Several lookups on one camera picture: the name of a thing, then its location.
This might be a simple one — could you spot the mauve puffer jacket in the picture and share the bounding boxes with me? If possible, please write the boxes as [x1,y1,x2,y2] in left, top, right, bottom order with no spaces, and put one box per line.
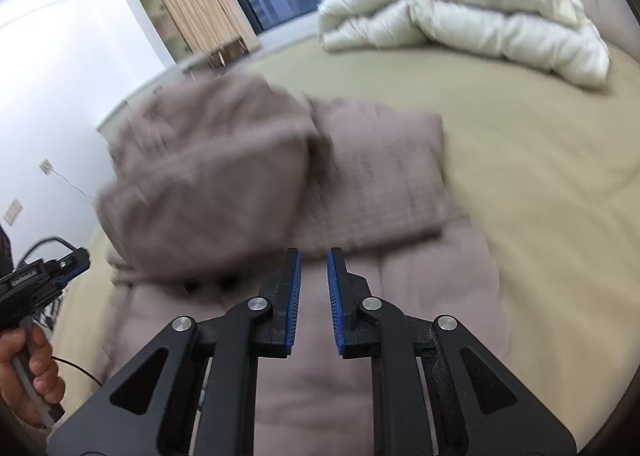
[97,73,510,455]

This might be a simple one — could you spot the left hand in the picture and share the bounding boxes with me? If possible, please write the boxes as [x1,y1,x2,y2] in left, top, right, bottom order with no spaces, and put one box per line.
[1,325,65,428]

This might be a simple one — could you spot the folding metal stool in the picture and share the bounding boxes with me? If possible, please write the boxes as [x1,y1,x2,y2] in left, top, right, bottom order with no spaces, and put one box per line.
[207,38,250,70]

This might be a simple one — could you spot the beige left curtain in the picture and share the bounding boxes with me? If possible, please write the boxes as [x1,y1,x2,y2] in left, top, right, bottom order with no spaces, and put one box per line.
[161,0,262,52]

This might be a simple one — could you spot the white folded duvet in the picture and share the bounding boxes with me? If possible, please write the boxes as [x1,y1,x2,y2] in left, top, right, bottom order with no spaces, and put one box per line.
[318,0,611,89]

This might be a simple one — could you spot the black wire chair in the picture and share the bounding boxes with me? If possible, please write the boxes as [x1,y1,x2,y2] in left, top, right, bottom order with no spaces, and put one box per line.
[13,234,82,332]

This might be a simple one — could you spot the beige wall switch plate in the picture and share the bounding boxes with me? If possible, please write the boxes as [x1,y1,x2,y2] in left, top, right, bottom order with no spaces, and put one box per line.
[3,198,23,227]

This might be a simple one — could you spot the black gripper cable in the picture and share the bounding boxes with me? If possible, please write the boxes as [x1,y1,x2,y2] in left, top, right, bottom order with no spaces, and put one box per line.
[49,354,109,387]

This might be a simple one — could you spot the wall socket plate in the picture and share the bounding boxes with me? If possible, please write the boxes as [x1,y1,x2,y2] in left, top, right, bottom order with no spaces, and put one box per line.
[39,158,53,175]

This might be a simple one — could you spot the white wall desk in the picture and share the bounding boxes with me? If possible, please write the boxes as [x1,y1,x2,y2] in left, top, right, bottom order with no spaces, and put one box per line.
[96,52,209,140]

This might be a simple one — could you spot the left wall shelf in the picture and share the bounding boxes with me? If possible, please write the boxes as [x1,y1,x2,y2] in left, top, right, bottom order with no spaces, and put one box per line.
[140,0,192,62]

